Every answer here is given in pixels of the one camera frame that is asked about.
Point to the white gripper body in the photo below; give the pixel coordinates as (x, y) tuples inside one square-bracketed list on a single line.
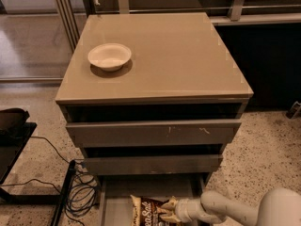
[(184, 209)]

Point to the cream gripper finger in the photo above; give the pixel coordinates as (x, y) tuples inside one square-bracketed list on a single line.
[(170, 204), (170, 218)]

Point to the brown chip bag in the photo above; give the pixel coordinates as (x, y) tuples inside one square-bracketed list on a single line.
[(147, 212)]

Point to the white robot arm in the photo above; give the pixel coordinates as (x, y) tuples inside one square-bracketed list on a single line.
[(278, 207)]

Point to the grey middle drawer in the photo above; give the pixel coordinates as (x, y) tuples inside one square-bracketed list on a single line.
[(139, 165)]

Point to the grey drawer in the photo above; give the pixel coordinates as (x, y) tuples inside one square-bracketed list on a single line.
[(139, 165), (116, 203), (152, 133)]

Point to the grey bottom drawer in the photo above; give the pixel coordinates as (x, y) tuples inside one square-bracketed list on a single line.
[(116, 203)]

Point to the grey top drawer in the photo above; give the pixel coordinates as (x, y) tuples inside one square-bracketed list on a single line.
[(152, 133)]

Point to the grey drawer cabinet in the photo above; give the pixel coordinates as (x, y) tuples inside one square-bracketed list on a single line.
[(180, 70)]

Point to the dark bag on table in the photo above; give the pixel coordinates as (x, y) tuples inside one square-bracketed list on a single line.
[(12, 123)]

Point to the dark object on floor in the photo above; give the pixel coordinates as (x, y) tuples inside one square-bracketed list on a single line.
[(293, 111)]

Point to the white paper bowl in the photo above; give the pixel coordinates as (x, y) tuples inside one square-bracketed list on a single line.
[(109, 57)]

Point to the black side table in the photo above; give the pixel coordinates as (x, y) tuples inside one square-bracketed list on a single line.
[(10, 151)]

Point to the metal railing frame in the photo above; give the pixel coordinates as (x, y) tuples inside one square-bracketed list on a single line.
[(222, 12)]

